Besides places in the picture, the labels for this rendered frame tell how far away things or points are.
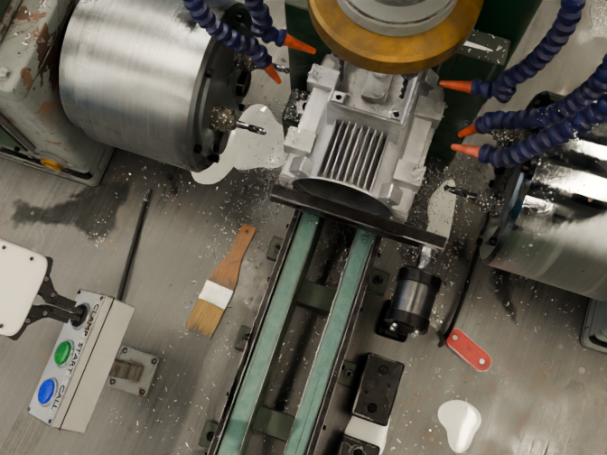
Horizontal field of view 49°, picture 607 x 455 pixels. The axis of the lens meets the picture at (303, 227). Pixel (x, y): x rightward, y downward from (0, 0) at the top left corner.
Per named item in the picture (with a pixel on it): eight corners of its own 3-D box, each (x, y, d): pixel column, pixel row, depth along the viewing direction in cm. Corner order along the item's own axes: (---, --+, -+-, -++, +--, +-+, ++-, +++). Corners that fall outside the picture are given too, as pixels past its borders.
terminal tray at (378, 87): (350, 51, 95) (352, 22, 88) (422, 72, 93) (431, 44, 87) (323, 125, 92) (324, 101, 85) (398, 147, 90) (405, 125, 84)
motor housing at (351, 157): (321, 92, 110) (322, 28, 91) (433, 125, 108) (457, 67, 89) (281, 202, 105) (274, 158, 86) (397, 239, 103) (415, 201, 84)
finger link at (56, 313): (23, 325, 79) (71, 340, 83) (34, 299, 80) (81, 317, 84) (12, 320, 81) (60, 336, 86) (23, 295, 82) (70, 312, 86)
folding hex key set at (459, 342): (439, 339, 110) (441, 338, 109) (451, 325, 111) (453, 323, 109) (480, 376, 109) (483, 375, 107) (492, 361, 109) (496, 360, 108)
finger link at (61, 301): (35, 298, 80) (82, 315, 84) (46, 273, 80) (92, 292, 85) (23, 294, 82) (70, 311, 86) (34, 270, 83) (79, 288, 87)
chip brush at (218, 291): (238, 220, 117) (237, 219, 116) (263, 232, 116) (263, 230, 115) (183, 328, 112) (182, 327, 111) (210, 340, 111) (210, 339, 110)
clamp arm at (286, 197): (445, 238, 94) (275, 185, 97) (449, 233, 92) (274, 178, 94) (438, 261, 94) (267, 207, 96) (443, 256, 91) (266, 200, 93)
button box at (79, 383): (109, 299, 93) (77, 286, 89) (137, 306, 88) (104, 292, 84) (58, 421, 88) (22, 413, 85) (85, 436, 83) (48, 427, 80)
